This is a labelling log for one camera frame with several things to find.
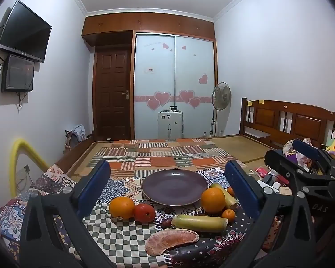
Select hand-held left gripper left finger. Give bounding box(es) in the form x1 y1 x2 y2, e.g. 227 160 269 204
19 160 115 268

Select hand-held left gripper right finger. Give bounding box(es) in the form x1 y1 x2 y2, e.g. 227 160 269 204
224 160 317 268

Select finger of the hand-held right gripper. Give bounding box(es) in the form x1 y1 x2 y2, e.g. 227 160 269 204
265 149 335 193
292 139 335 174

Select yellow-green sugarcane piece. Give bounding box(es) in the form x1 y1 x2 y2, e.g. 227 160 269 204
209 183 239 210
171 214 228 233

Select large orange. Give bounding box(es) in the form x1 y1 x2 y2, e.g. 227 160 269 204
201 187 226 214
109 197 136 220

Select red tomato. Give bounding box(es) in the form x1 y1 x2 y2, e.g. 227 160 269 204
133 203 156 224

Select purple round plate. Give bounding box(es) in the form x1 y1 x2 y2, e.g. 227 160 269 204
141 170 208 207

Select peeled pomelo segment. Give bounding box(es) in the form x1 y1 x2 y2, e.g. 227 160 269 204
144 228 200 256

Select red packet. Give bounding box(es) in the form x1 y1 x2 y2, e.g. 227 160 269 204
271 173 289 185

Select floral cloth bag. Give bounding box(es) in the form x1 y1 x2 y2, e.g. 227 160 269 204
285 140 310 172

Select tile print patchwork quilt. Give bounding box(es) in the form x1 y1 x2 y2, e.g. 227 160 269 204
0 163 282 268

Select pile of clothes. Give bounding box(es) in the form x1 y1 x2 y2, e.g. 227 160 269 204
64 125 87 146

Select striped patchwork blanket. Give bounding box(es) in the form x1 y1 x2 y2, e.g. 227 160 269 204
85 138 236 179

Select yellow foam tube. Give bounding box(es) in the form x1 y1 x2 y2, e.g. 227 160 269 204
10 138 49 199

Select standing electric fan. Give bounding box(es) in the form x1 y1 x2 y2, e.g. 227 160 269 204
211 82 232 137

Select white box appliance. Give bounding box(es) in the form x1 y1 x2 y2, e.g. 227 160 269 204
157 106 184 139

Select brown wooden door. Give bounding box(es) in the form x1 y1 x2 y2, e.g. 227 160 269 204
93 47 133 141

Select pink heart stickers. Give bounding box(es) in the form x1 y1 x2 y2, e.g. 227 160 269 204
134 42 213 111

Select wooden wardrobe with sliding doors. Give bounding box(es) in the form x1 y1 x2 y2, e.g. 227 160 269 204
82 13 217 140

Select small black wall monitor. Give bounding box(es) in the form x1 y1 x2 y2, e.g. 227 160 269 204
1 54 35 92

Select black wall television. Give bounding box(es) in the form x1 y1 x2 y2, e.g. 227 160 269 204
0 0 52 63

